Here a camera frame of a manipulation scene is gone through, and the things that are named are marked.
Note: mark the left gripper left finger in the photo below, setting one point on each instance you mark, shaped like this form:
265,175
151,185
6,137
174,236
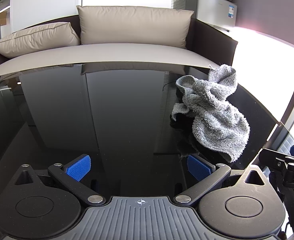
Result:
69,176

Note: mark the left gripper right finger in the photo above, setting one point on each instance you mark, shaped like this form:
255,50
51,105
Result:
210,177

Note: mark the grey fluffy towel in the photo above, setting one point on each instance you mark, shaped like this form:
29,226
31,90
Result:
217,124

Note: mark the dark brown sofa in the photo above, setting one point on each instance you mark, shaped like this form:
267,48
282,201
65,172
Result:
205,46

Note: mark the small beige side cushion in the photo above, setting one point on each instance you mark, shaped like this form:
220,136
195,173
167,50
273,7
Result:
39,38

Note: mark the silver mini fridge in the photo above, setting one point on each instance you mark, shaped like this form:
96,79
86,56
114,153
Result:
220,14

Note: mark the large beige back cushion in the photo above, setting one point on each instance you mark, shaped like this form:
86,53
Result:
142,25

